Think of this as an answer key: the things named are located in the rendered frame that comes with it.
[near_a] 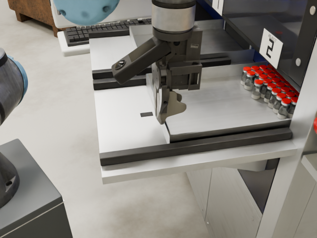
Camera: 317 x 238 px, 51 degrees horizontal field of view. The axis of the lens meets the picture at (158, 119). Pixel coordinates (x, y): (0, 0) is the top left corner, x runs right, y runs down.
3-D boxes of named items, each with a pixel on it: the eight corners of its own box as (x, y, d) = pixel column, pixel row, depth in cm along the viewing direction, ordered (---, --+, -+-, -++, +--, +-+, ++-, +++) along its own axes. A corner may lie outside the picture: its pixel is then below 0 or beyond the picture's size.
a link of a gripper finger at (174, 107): (186, 130, 69) (189, 92, 64) (158, 132, 68) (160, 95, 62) (182, 121, 71) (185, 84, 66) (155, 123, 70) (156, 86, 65)
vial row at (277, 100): (254, 80, 89) (257, 65, 87) (288, 119, 75) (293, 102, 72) (246, 81, 89) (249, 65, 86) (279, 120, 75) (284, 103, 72)
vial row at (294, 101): (262, 79, 90) (265, 64, 87) (297, 117, 76) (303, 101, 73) (254, 80, 89) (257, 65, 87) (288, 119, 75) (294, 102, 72)
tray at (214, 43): (222, 28, 120) (223, 18, 118) (253, 60, 99) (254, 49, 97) (129, 35, 114) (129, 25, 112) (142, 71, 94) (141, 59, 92)
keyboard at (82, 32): (155, 21, 146) (155, 16, 144) (166, 33, 135) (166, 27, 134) (63, 33, 135) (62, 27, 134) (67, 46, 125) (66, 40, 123)
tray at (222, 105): (263, 72, 93) (266, 61, 91) (318, 127, 73) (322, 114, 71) (146, 85, 88) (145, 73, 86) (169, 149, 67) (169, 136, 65)
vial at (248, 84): (250, 85, 87) (253, 70, 84) (254, 89, 85) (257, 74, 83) (242, 86, 87) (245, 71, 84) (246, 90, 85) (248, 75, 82)
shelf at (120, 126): (217, 28, 125) (217, 23, 124) (329, 150, 70) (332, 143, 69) (89, 38, 117) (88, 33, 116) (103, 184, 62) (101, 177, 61)
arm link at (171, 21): (156, 10, 52) (147, -5, 58) (155, 38, 55) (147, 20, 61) (201, 8, 53) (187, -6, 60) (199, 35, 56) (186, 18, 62)
